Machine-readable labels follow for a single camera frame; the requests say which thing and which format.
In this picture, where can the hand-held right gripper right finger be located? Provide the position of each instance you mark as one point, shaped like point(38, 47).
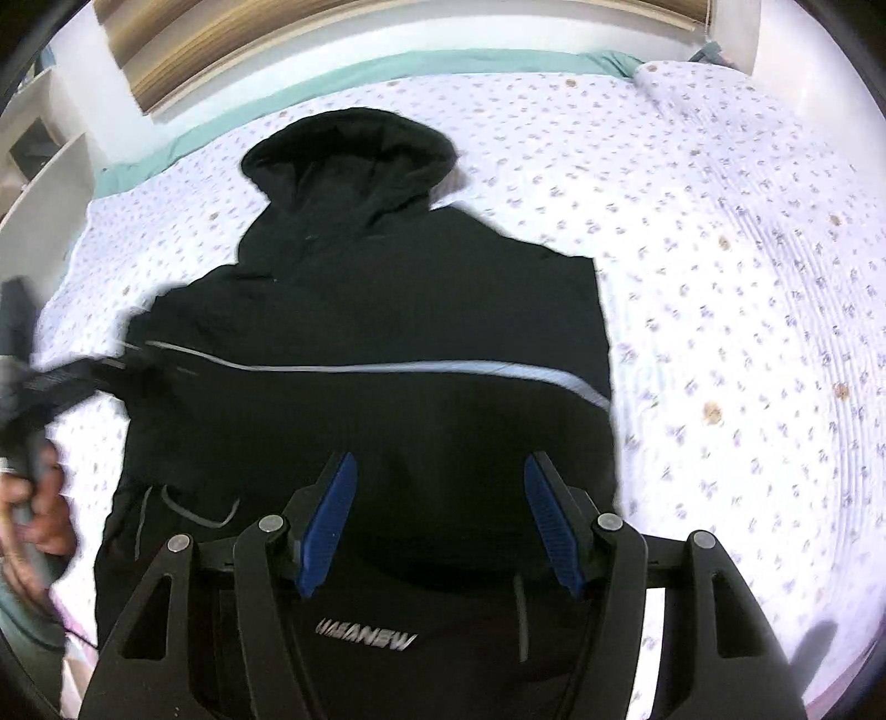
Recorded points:
point(552, 526)

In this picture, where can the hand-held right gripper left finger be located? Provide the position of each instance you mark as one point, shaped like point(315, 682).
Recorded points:
point(331, 526)

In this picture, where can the brown striped curtain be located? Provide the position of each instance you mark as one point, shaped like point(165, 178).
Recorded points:
point(346, 34)

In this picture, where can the white shelf unit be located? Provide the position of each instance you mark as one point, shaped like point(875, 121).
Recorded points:
point(48, 208)

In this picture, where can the floral white pillow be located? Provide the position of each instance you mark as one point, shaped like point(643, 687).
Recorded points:
point(692, 79)

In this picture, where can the black hoodie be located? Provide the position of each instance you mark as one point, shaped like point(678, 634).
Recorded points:
point(387, 311)

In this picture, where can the green mattress cover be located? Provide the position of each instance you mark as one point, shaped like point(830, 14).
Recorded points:
point(415, 69)

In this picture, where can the dark teal cloth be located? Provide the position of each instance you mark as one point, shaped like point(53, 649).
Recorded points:
point(709, 54)

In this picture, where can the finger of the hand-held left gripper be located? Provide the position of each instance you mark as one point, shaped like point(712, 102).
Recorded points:
point(90, 377)

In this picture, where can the person's left hand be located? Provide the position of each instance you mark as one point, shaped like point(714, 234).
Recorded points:
point(41, 526)

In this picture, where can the floral white bed sheet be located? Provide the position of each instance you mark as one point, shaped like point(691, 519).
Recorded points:
point(727, 311)

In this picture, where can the pink cloth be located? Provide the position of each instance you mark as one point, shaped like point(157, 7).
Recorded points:
point(73, 658)

